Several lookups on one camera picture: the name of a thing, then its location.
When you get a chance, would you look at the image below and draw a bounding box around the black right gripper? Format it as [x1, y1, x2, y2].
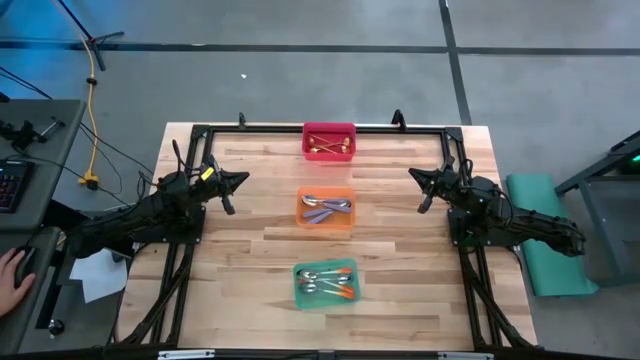
[408, 155, 474, 215]

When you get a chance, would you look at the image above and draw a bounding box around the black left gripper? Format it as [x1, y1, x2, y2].
[187, 154, 250, 216]

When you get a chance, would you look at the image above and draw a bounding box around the orange plastic bin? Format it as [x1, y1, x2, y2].
[295, 186, 357, 230]

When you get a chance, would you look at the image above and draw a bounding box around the pink plastic bin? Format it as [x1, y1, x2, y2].
[301, 121, 358, 163]

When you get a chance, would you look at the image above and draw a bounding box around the green foam mat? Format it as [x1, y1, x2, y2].
[505, 172, 600, 299]

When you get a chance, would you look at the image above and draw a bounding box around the teal translucent plastic bin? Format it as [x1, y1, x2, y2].
[292, 257, 361, 311]

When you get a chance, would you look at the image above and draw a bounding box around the white paper sheet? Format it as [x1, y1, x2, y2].
[68, 238, 130, 305]

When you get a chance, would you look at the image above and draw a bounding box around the dark metal cart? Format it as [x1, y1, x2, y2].
[553, 128, 640, 289]

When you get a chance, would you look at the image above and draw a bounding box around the grey desk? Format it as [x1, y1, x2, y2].
[0, 98, 87, 231]
[0, 227, 61, 356]

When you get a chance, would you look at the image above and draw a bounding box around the black tripod stand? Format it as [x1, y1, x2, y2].
[53, 0, 126, 72]

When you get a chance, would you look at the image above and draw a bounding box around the black desk clamp device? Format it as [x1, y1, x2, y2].
[0, 115, 67, 151]

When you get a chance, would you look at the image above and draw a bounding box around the black computer mouse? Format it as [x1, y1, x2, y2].
[13, 244, 36, 289]

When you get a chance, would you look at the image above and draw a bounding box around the black keyboard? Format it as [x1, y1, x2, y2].
[0, 158, 35, 215]

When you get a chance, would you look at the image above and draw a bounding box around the person's hand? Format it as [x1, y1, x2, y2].
[0, 248, 37, 317]

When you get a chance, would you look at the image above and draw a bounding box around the black aluminium table frame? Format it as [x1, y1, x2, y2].
[107, 122, 539, 351]

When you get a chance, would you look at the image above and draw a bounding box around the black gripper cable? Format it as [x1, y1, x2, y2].
[171, 138, 187, 176]

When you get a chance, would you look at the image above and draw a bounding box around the yellow cable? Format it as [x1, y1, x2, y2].
[78, 38, 101, 191]

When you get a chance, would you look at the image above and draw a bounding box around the white metal bracket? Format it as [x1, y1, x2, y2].
[437, 351, 495, 360]
[157, 349, 216, 360]

